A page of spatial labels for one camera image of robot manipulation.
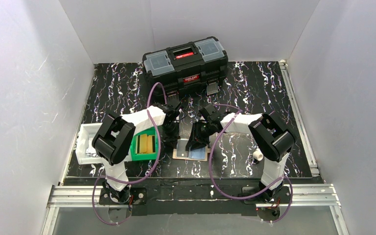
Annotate black credit card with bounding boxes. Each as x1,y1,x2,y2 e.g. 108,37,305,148
175,139,189,158

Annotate yellow cards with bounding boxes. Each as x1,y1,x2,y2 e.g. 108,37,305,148
136,134,156,154

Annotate printed card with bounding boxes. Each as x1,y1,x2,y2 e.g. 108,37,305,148
85,148,98,158

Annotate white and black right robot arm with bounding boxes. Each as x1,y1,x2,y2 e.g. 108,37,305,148
185,104,297,200

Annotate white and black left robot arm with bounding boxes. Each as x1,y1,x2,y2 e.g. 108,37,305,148
92,103,181,204

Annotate green plastic bin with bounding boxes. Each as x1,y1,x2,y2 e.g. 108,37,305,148
130,127,159,161

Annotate black plastic toolbox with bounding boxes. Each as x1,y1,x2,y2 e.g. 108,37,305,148
142,36,228,98

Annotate white plastic bin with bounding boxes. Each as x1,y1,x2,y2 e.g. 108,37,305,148
75,123,103,165

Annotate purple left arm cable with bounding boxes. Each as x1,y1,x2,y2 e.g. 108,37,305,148
92,82,167,226

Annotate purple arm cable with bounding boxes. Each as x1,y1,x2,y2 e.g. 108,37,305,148
208,103,294,224
92,82,167,226

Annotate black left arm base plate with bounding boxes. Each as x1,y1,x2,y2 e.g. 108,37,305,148
97,187,147,205

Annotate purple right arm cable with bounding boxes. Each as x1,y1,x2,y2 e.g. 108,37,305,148
208,103,294,224

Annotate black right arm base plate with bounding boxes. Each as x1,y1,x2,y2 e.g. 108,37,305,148
241,185,291,209

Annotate aluminium front rail frame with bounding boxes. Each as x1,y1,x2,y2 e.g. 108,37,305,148
41,184,349,235

